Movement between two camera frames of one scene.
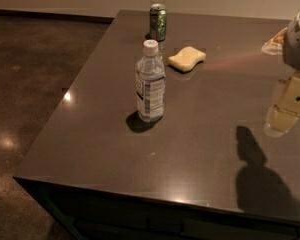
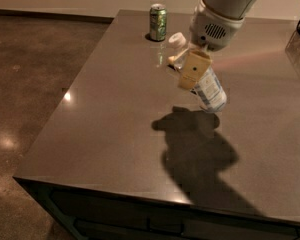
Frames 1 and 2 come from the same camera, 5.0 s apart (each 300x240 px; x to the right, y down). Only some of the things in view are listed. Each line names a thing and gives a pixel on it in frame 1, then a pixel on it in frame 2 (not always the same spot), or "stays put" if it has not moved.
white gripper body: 297,47 -> 212,30
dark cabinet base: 94,214 stays put
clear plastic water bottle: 150,83 -> 210,92
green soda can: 158,22 stays put
